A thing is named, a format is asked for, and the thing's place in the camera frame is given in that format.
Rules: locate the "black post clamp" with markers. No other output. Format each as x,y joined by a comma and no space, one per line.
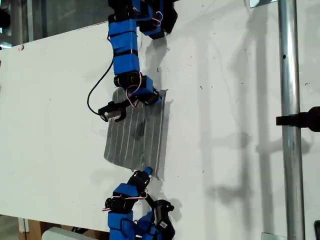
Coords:
300,120

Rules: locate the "wooden table leg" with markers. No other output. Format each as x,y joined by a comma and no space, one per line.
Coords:
33,230

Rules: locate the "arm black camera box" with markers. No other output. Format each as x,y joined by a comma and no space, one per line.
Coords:
162,215
110,112

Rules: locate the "black round object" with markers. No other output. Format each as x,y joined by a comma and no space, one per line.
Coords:
3,18

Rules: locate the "steel post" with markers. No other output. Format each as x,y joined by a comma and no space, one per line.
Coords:
290,75

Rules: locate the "grey striped towel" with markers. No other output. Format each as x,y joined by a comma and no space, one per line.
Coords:
125,140

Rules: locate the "camera black stalk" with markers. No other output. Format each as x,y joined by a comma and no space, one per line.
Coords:
150,200
128,103

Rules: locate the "black rectangular device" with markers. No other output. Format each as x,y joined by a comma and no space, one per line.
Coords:
317,230

